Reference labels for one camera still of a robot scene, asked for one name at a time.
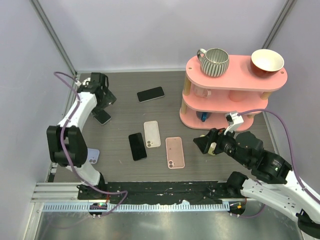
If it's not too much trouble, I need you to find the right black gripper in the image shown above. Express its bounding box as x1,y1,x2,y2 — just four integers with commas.
193,123,251,167

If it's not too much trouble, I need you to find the phone with white edge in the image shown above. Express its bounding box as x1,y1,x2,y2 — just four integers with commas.
95,110,112,125

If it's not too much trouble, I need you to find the beige phone case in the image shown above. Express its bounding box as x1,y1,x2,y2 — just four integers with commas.
143,120,161,148

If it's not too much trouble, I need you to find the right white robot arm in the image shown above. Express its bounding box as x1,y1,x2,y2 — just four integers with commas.
193,128,320,239

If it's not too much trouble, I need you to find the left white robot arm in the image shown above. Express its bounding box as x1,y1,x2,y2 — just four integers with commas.
46,72,117,200

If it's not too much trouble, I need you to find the pink phone case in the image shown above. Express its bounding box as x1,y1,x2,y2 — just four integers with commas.
165,137,185,170

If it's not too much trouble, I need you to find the lilac phone case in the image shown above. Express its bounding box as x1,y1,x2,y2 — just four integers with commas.
86,148,100,165

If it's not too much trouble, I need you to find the black phone silver edge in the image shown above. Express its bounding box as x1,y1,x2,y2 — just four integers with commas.
136,86,165,103

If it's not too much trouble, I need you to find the yellow green mug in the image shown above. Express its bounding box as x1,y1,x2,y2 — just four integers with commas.
208,142,217,156

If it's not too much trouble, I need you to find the blue cup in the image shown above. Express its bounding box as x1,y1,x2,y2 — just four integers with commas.
196,111,211,122

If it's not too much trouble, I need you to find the pink three-tier shelf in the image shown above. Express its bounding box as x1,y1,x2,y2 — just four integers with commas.
179,55,288,132

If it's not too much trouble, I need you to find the clear pink glass cup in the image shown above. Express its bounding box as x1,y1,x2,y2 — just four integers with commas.
193,85,212,98

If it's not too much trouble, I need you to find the black mounting plate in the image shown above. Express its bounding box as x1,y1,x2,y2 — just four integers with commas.
76,181,244,205

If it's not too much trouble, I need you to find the grey striped mug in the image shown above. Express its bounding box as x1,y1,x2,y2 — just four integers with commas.
196,48,230,78

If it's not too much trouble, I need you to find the red white bowl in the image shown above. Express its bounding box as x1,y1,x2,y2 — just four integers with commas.
250,49,285,78

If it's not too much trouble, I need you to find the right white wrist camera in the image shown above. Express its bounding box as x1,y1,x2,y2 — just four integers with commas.
223,111,244,135

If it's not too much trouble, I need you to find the white slotted cable duct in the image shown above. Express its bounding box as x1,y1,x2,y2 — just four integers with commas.
42,201,230,213

